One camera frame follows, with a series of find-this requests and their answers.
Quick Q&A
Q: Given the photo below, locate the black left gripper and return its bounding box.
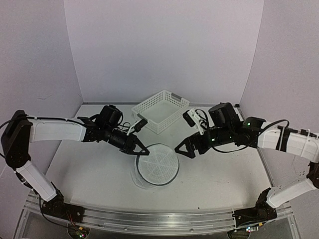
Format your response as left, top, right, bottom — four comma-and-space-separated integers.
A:
103, 125, 150, 155

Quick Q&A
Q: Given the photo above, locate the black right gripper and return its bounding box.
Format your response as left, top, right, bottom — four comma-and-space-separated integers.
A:
175, 126, 233, 160

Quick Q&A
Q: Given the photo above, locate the white mesh laundry bag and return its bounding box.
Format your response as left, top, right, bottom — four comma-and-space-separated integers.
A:
131, 143, 180, 189

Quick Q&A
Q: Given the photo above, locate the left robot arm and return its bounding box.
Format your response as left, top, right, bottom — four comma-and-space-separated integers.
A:
1, 105, 150, 223

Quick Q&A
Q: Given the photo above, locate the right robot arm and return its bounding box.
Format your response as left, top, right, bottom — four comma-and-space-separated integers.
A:
174, 103, 319, 228

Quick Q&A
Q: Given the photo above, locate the white plastic basket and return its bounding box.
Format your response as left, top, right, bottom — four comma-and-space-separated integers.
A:
132, 90, 189, 134

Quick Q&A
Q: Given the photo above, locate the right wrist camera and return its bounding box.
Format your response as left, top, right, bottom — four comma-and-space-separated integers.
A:
182, 109, 207, 135

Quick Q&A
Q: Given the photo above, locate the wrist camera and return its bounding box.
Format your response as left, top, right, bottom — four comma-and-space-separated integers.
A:
182, 109, 207, 135
126, 119, 148, 136

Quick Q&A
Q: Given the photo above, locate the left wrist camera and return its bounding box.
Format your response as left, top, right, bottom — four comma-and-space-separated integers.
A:
126, 119, 148, 136

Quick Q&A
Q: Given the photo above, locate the aluminium front rail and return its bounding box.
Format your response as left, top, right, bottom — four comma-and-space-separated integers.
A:
23, 204, 292, 231

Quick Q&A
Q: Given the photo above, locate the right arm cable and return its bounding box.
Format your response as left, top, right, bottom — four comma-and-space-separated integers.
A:
211, 119, 291, 153

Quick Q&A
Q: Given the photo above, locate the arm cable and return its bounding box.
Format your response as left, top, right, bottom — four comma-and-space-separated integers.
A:
211, 119, 291, 153
0, 113, 83, 160

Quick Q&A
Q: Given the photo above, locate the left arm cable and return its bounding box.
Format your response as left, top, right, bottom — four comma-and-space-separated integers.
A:
0, 113, 83, 160

